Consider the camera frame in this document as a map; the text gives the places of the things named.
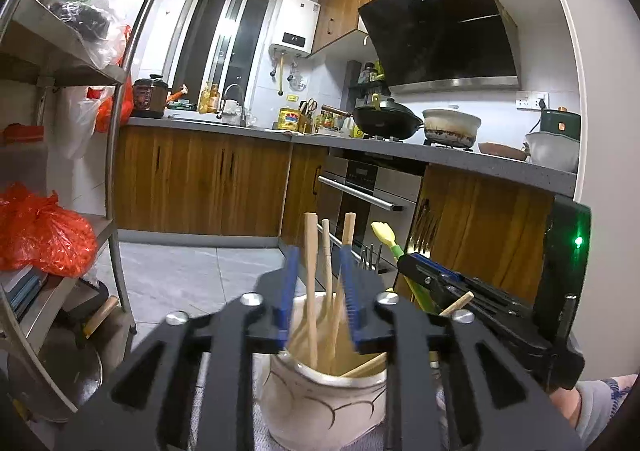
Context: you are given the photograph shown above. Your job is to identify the brown clay plate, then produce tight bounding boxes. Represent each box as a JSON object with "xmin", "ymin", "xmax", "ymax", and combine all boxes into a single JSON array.
[{"xmin": 477, "ymin": 141, "xmax": 530, "ymax": 162}]

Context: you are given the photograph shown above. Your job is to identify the green kitchen appliance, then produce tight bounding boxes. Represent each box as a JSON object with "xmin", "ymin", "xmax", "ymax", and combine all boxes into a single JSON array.
[{"xmin": 539, "ymin": 107, "xmax": 582, "ymax": 137}]

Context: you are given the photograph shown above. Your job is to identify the condiment bottles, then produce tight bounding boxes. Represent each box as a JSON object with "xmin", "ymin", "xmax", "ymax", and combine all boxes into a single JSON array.
[{"xmin": 320, "ymin": 111, "xmax": 353, "ymax": 134}]

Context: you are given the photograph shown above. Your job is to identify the hanging red plastic bag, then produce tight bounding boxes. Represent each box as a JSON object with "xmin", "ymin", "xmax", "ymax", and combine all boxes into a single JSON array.
[{"xmin": 92, "ymin": 26, "xmax": 135, "ymax": 134}]

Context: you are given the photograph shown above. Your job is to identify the white bowl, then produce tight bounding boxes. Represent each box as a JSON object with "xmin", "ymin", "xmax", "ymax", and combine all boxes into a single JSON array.
[{"xmin": 525, "ymin": 131, "xmax": 581, "ymax": 173}]

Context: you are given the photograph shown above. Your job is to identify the kitchen window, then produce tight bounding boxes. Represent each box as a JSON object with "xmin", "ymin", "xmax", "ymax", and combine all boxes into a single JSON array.
[{"xmin": 170, "ymin": 0, "xmax": 276, "ymax": 104}]

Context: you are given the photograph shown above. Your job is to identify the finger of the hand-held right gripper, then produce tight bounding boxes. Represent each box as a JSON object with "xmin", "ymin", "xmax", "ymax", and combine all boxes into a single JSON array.
[
  {"xmin": 398, "ymin": 252, "xmax": 540, "ymax": 318},
  {"xmin": 475, "ymin": 313, "xmax": 536, "ymax": 360}
]

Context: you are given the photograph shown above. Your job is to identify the stack of books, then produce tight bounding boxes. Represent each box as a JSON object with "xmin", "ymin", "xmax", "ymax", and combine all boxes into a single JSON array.
[{"xmin": 0, "ymin": 266, "xmax": 51, "ymax": 322}]

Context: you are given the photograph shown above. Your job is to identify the white water heater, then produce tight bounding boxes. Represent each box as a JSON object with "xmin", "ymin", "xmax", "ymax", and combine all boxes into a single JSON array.
[{"xmin": 269, "ymin": 0, "xmax": 322, "ymax": 57}]

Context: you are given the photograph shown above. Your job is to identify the person's right forearm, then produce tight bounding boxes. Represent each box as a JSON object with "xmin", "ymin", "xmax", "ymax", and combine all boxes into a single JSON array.
[{"xmin": 549, "ymin": 373, "xmax": 640, "ymax": 442}]

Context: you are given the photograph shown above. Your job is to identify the metal pan wooden handle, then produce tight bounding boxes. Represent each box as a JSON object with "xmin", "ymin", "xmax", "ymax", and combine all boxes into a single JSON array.
[{"xmin": 7, "ymin": 281, "xmax": 121, "ymax": 424}]

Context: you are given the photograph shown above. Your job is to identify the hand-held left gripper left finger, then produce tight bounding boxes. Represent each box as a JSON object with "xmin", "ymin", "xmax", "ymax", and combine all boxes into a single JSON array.
[{"xmin": 55, "ymin": 245, "xmax": 301, "ymax": 451}]

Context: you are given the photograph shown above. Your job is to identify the wooden lower cabinets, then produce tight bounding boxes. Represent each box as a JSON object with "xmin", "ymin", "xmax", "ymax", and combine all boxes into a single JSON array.
[{"xmin": 112, "ymin": 125, "xmax": 331, "ymax": 249}]

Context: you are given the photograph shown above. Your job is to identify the black range hood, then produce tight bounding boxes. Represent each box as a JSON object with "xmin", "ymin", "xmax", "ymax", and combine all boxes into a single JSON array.
[{"xmin": 357, "ymin": 0, "xmax": 522, "ymax": 93}]

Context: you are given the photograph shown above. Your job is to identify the metal shelf rack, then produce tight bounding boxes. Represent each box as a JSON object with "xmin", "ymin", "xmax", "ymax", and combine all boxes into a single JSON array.
[{"xmin": 0, "ymin": 0, "xmax": 173, "ymax": 432}]

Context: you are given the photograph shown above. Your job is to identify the metal sink faucet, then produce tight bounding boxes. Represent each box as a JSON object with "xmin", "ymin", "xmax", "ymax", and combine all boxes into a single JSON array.
[{"xmin": 221, "ymin": 84, "xmax": 248, "ymax": 128}]

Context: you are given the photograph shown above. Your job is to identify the black wok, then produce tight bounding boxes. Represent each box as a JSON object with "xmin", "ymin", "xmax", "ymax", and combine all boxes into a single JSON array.
[{"xmin": 320, "ymin": 94, "xmax": 425, "ymax": 141}]

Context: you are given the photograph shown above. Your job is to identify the white wall socket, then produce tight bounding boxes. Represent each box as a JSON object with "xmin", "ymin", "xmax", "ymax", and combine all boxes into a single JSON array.
[{"xmin": 516, "ymin": 91, "xmax": 549, "ymax": 111}]

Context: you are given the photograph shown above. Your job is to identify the yellow green silicone spatula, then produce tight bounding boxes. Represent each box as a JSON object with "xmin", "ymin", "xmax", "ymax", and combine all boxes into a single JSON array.
[{"xmin": 371, "ymin": 221, "xmax": 436, "ymax": 317}]

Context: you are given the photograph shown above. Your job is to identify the dark red rice cooker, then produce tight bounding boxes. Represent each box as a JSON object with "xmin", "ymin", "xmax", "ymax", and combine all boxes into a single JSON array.
[{"xmin": 131, "ymin": 74, "xmax": 173, "ymax": 119}]

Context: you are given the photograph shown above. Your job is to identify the wall spice rack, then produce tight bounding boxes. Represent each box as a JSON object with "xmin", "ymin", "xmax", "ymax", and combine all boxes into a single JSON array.
[{"xmin": 347, "ymin": 60, "xmax": 391, "ymax": 99}]

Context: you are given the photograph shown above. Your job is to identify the gold metal fork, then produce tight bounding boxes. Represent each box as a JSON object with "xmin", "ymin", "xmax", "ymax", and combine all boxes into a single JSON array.
[{"xmin": 407, "ymin": 201, "xmax": 441, "ymax": 254}]

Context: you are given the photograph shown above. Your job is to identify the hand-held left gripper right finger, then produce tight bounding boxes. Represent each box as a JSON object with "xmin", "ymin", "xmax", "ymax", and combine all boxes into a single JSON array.
[{"xmin": 339, "ymin": 246, "xmax": 583, "ymax": 451}]

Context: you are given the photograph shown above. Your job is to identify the built-in steel oven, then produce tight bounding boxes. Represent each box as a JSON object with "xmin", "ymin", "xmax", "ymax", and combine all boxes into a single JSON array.
[{"xmin": 315, "ymin": 154, "xmax": 426, "ymax": 282}]

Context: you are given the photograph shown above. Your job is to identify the silver metal fork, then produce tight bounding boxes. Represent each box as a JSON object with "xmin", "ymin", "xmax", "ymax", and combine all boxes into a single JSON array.
[{"xmin": 359, "ymin": 243, "xmax": 383, "ymax": 272}]

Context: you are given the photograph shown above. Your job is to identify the white casserole pot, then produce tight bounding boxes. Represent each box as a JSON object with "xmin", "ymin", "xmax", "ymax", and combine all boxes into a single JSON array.
[{"xmin": 422, "ymin": 106, "xmax": 482, "ymax": 148}]

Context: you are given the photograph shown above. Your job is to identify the clear plastic bag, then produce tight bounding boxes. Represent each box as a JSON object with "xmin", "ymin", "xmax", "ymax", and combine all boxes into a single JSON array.
[{"xmin": 47, "ymin": 0, "xmax": 128, "ymax": 71}]

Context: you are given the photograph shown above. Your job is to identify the knife and scissors holder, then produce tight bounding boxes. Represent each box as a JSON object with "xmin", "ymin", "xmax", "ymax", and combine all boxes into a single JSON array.
[{"xmin": 298, "ymin": 98, "xmax": 321, "ymax": 133}]

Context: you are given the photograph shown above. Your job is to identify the small red package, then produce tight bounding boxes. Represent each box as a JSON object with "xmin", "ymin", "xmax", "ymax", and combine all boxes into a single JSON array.
[{"xmin": 2, "ymin": 125, "xmax": 46, "ymax": 146}]

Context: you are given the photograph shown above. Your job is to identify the white plastic bag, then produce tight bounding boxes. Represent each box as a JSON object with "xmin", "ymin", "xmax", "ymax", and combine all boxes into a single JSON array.
[{"xmin": 52, "ymin": 86, "xmax": 108, "ymax": 161}]

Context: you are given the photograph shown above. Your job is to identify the yellow liquid bottles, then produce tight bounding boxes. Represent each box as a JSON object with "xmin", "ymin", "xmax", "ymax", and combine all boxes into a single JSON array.
[{"xmin": 198, "ymin": 81, "xmax": 222, "ymax": 114}]

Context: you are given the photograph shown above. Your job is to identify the crumpled red plastic bag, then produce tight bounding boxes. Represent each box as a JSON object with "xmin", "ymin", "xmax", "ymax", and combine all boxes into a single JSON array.
[{"xmin": 0, "ymin": 182, "xmax": 99, "ymax": 278}]

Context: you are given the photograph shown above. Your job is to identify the white ceramic utensil jar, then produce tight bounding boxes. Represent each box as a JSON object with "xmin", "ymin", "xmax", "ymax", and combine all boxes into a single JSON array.
[{"xmin": 260, "ymin": 293, "xmax": 396, "ymax": 451}]

